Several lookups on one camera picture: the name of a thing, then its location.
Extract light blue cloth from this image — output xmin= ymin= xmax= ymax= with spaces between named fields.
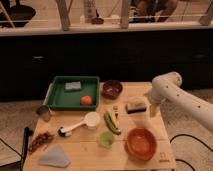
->
xmin=38 ymin=145 xmax=71 ymax=168

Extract black cable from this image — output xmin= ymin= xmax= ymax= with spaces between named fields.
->
xmin=169 ymin=133 xmax=213 ymax=171

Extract yellow banana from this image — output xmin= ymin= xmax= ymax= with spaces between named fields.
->
xmin=107 ymin=109 xmax=119 ymax=129

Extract orange red bowl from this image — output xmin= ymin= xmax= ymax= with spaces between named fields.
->
xmin=126 ymin=127 xmax=157 ymax=161

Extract dark red bowl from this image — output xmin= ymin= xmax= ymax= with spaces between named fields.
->
xmin=102 ymin=80 xmax=123 ymax=99

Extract orange tomato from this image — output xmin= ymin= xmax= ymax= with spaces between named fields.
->
xmin=80 ymin=96 xmax=92 ymax=106

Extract seated person legs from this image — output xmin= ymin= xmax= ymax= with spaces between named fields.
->
xmin=131 ymin=0 xmax=178 ymax=23

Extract white measuring scoop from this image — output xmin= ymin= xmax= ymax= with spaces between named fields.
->
xmin=58 ymin=112 xmax=101 ymax=137

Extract green plastic cup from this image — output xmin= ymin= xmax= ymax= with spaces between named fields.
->
xmin=97 ymin=131 xmax=114 ymax=149

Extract red grapes bunch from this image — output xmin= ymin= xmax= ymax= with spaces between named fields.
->
xmin=28 ymin=132 xmax=53 ymax=154

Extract wooden board eraser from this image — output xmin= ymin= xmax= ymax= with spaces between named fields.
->
xmin=125 ymin=99 xmax=147 ymax=114

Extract green cucumber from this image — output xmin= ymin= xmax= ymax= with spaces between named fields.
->
xmin=104 ymin=112 xmax=121 ymax=135

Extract grey sponge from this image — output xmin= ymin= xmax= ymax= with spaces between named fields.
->
xmin=65 ymin=81 xmax=81 ymax=91

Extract dark red object on ledge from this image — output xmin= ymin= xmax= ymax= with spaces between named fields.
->
xmin=91 ymin=17 xmax=104 ymax=25

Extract green plastic tray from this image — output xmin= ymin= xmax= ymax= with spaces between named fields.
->
xmin=45 ymin=76 xmax=99 ymax=111

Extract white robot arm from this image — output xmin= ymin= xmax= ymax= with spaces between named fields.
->
xmin=148 ymin=72 xmax=213 ymax=133

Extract black round stool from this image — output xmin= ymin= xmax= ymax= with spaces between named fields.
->
xmin=0 ymin=0 xmax=36 ymax=28

